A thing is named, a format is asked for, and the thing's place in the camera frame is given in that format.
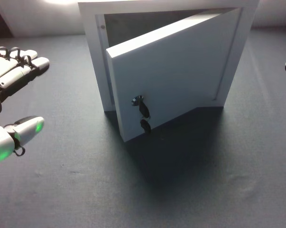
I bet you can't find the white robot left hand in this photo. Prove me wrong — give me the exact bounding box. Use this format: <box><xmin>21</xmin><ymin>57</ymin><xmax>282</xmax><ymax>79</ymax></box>
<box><xmin>0</xmin><ymin>42</ymin><xmax>50</xmax><ymax>166</ymax></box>

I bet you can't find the grey cabinet door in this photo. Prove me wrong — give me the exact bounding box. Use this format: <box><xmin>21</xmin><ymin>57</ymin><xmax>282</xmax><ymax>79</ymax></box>
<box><xmin>105</xmin><ymin>7</ymin><xmax>242</xmax><ymax>143</ymax></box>

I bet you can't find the white cabinet box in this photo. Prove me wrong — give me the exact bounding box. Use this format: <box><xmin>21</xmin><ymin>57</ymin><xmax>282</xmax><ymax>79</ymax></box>
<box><xmin>77</xmin><ymin>0</ymin><xmax>261</xmax><ymax>113</ymax></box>

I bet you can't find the grey table cloth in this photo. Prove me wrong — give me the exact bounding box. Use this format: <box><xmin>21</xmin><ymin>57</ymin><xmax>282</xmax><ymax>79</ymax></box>
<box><xmin>0</xmin><ymin>25</ymin><xmax>286</xmax><ymax>228</ymax></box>

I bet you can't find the black key in lock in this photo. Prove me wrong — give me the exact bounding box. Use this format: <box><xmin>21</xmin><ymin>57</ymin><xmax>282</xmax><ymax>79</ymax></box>
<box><xmin>138</xmin><ymin>98</ymin><xmax>150</xmax><ymax>119</ymax></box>

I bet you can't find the black hanging spare key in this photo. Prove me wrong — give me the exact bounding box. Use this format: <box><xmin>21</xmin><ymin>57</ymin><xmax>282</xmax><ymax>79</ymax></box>
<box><xmin>139</xmin><ymin>118</ymin><xmax>152</xmax><ymax>134</ymax></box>

